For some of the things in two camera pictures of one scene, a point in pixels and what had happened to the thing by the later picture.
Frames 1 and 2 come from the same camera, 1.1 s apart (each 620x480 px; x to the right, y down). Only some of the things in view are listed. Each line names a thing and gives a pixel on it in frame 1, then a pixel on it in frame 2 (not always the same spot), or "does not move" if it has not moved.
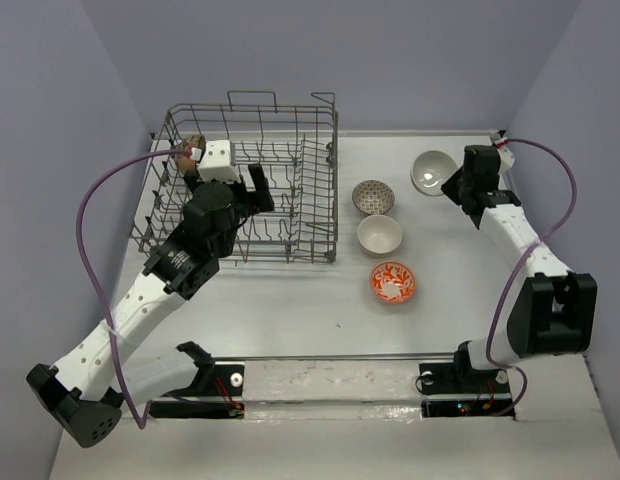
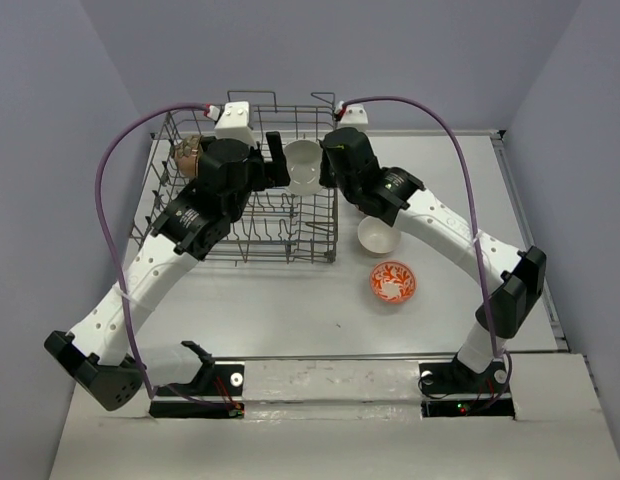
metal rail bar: [335, 357] does not move
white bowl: [430, 170] to [304, 165]
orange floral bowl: [392, 281] does not move
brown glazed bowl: [194, 141] does not move
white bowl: [379, 235] does not move
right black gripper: [449, 189] to [326, 177]
